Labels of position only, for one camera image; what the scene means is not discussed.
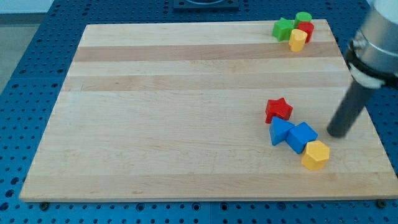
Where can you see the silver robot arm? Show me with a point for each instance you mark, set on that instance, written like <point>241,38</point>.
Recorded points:
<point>372,55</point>

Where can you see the wooden board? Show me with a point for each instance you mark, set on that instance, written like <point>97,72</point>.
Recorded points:
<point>176,112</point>

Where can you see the red star block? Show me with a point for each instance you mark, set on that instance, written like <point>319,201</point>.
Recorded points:
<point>279,108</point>

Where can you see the blue triangle block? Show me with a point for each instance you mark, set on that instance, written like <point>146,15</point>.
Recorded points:
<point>279,129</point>

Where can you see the blue cube block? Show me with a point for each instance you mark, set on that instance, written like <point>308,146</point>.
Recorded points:
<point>299,136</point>

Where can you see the green star block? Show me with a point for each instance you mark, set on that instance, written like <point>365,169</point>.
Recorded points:
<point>282,29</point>

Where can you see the yellow rounded block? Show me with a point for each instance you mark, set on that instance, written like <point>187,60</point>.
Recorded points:
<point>297,40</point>

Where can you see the yellow hexagon block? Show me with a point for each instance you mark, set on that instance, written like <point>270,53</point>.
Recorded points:
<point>315,156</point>

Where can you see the red cylinder block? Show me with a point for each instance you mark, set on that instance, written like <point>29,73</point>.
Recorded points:
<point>308,28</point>

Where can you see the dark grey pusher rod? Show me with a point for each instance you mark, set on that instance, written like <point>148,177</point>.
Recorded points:
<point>349,109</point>

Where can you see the green cylinder block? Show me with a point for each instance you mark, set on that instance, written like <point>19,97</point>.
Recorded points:
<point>302,17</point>

